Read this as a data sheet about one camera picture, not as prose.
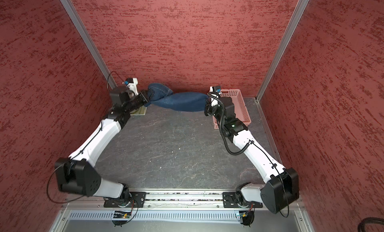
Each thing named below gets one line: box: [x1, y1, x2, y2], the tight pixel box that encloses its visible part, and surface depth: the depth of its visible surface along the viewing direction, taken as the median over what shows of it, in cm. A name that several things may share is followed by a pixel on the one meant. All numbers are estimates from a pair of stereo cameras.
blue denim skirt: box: [144, 83, 210, 112], surface depth 76 cm
